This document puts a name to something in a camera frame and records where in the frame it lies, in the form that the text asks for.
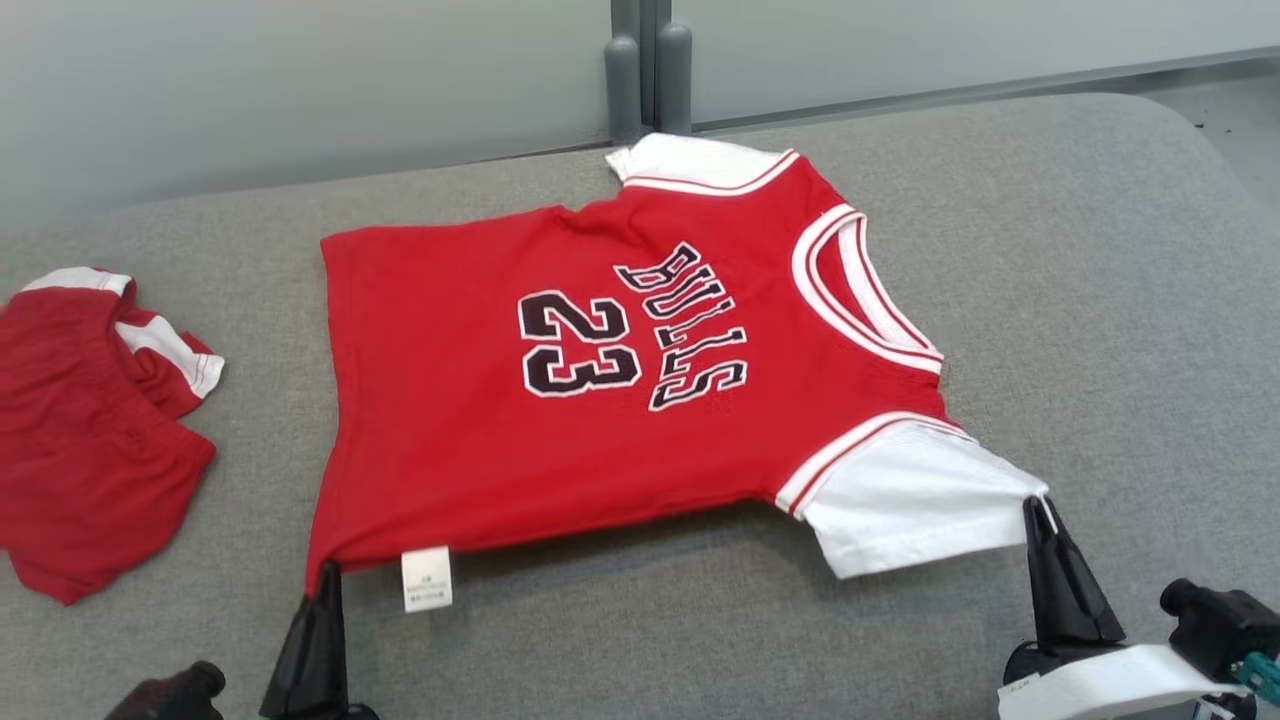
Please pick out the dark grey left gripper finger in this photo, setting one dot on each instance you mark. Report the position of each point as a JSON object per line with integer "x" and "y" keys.
{"x": 337, "y": 670}
{"x": 300, "y": 670}

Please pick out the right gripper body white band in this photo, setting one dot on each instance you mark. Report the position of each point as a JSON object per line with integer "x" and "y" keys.
{"x": 1100, "y": 685}

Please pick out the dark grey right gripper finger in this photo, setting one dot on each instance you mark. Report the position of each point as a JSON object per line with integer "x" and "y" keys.
{"x": 1085, "y": 610}
{"x": 1050, "y": 600}

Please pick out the red Bulls 23 jersey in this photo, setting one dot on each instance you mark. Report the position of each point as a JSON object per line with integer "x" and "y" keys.
{"x": 450, "y": 430}

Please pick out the red shorts with white stripes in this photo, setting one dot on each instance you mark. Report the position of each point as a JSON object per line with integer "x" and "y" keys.
{"x": 80, "y": 450}

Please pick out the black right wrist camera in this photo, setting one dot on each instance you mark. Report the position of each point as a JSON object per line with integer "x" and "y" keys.
{"x": 1215, "y": 625}

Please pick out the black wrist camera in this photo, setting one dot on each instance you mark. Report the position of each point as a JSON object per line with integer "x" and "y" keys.
{"x": 170, "y": 695}
{"x": 1215, "y": 625}

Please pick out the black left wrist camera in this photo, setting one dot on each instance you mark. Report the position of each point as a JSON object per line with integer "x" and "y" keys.
{"x": 170, "y": 695}

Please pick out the grey partition post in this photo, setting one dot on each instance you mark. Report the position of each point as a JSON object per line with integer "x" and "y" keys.
{"x": 673, "y": 80}
{"x": 622, "y": 90}

